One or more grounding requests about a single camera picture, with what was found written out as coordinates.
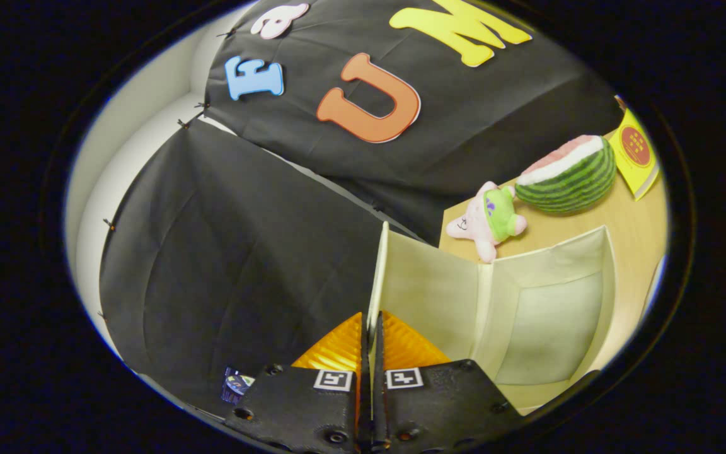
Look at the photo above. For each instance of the black backdrop cloth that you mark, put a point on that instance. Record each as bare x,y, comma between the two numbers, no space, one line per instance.
243,252

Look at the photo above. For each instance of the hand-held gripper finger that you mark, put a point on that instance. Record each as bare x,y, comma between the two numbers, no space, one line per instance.
364,397
379,397

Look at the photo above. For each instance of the pink star plush toy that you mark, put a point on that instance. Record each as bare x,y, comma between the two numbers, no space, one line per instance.
486,221

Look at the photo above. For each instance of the cream fabric storage box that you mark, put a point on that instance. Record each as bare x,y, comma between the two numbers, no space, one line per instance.
546,321

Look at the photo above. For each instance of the yellow book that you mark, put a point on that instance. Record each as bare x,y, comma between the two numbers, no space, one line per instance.
635,151

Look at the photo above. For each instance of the watermelon slice plush toy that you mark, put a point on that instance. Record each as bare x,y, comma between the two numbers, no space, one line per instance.
568,180

